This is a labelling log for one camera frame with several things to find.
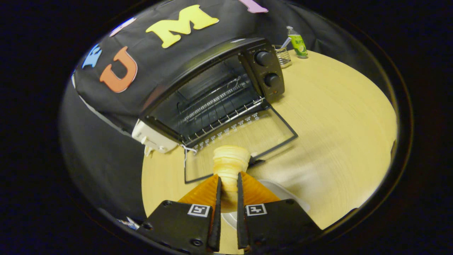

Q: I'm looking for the spiral bread roll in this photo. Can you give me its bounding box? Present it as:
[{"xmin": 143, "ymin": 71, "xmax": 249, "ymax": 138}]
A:
[{"xmin": 212, "ymin": 145, "xmax": 251, "ymax": 213}]

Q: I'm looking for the white plate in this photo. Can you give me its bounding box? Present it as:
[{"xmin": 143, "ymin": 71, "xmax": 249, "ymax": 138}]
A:
[{"xmin": 221, "ymin": 180, "xmax": 311, "ymax": 231}]

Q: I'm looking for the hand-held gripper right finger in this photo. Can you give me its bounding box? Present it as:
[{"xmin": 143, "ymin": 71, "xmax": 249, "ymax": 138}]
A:
[{"xmin": 236, "ymin": 171, "xmax": 323, "ymax": 253}]

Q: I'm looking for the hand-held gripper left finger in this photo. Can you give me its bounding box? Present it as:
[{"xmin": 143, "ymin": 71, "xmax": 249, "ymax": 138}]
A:
[{"xmin": 136, "ymin": 174, "xmax": 222, "ymax": 255}]

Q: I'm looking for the white slot toaster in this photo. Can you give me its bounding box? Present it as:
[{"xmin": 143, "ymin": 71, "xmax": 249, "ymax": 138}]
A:
[{"xmin": 131, "ymin": 119, "xmax": 179, "ymax": 157}]

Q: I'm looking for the green drink bottle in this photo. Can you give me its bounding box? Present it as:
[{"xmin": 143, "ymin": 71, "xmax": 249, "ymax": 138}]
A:
[{"xmin": 286, "ymin": 26, "xmax": 308, "ymax": 59}]

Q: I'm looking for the black toaster oven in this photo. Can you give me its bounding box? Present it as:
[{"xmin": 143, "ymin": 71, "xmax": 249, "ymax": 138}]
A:
[{"xmin": 139, "ymin": 38, "xmax": 298, "ymax": 184}]

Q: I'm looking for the wire basket holder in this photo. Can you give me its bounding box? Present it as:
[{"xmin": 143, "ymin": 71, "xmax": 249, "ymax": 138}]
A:
[{"xmin": 273, "ymin": 45, "xmax": 292, "ymax": 68}]

